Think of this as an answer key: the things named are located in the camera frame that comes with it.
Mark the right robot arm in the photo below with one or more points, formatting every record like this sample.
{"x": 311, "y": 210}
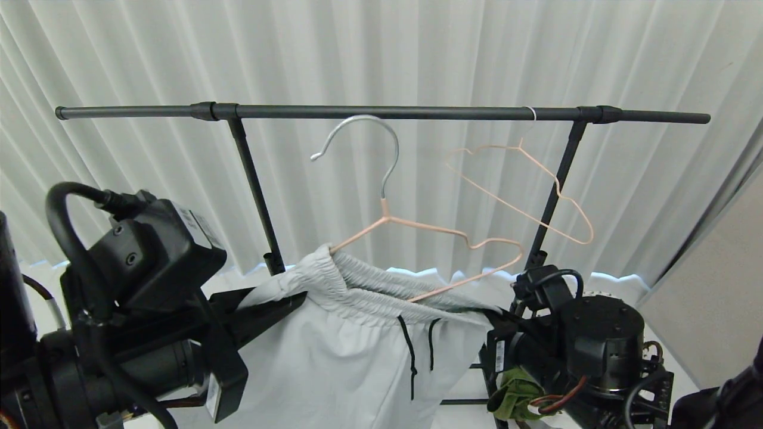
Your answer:
{"x": 602, "y": 333}

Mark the green printed garment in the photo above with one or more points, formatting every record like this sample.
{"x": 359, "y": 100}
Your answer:
{"x": 512, "y": 393}

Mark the pink clothes hanger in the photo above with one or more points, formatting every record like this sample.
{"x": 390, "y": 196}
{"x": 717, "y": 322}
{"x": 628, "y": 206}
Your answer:
{"x": 539, "y": 165}
{"x": 366, "y": 118}

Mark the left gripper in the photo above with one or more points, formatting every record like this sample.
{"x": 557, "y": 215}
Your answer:
{"x": 220, "y": 369}

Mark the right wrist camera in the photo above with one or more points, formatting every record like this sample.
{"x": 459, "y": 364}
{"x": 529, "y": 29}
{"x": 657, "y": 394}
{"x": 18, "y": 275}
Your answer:
{"x": 539, "y": 292}

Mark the white curtain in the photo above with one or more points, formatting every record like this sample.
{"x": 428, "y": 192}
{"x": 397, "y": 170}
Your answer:
{"x": 417, "y": 53}

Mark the pale grey shorts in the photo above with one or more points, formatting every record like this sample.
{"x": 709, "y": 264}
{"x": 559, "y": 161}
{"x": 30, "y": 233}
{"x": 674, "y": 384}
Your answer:
{"x": 346, "y": 357}

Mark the black clothes rack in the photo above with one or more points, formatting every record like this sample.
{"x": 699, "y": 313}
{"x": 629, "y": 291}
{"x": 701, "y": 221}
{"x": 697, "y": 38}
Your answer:
{"x": 417, "y": 111}

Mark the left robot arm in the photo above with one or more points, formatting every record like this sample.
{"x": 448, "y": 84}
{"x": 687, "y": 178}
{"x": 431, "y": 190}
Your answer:
{"x": 59, "y": 381}

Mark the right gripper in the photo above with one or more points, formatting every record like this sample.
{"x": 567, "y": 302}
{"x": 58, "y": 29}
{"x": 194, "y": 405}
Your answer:
{"x": 524, "y": 351}

